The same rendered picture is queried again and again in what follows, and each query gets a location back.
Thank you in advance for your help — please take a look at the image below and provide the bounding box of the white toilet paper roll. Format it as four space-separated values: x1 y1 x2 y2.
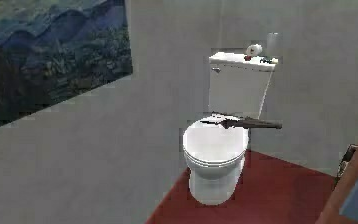
246 43 264 57

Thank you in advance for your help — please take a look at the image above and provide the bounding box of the pale grey cylinder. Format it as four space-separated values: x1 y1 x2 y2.
266 32 283 58

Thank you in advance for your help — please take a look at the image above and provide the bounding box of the blue landscape wall picture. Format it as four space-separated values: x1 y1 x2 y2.
0 0 134 132

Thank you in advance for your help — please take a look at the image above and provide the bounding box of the black door handle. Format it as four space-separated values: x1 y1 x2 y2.
334 143 358 188

